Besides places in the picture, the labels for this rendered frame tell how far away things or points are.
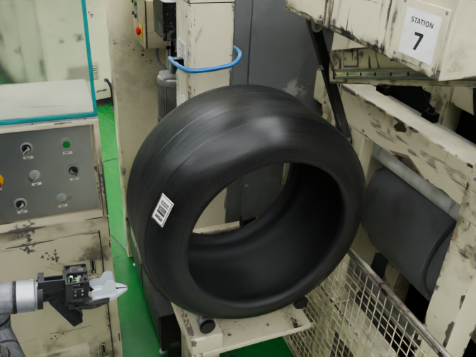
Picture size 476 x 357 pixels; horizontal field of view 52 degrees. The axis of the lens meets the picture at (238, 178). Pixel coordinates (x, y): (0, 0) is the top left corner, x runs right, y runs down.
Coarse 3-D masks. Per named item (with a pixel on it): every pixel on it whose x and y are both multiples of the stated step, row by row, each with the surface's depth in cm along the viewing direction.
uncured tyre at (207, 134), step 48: (240, 96) 114; (288, 96) 121; (144, 144) 118; (192, 144) 104; (240, 144) 102; (288, 144) 105; (336, 144) 112; (144, 192) 110; (192, 192) 102; (288, 192) 150; (336, 192) 139; (144, 240) 109; (192, 240) 145; (240, 240) 152; (288, 240) 151; (336, 240) 127; (192, 288) 115; (240, 288) 141; (288, 288) 130
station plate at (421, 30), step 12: (408, 12) 87; (420, 12) 84; (408, 24) 87; (420, 24) 85; (432, 24) 82; (408, 36) 88; (420, 36) 85; (432, 36) 82; (408, 48) 88; (420, 48) 85; (432, 48) 83; (420, 60) 86
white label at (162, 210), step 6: (162, 198) 103; (168, 198) 103; (162, 204) 103; (168, 204) 102; (156, 210) 105; (162, 210) 103; (168, 210) 102; (156, 216) 105; (162, 216) 103; (162, 222) 103
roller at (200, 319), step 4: (196, 316) 131; (200, 316) 130; (196, 320) 131; (200, 320) 129; (204, 320) 129; (208, 320) 129; (212, 320) 130; (200, 324) 129; (204, 324) 128; (208, 324) 129; (212, 324) 129; (200, 328) 129; (204, 328) 129; (208, 328) 130; (212, 328) 130; (204, 332) 130; (208, 332) 130
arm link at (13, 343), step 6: (0, 342) 109; (6, 342) 109; (12, 342) 110; (0, 348) 102; (6, 348) 104; (12, 348) 108; (18, 348) 109; (0, 354) 101; (6, 354) 103; (12, 354) 104; (18, 354) 107; (24, 354) 110
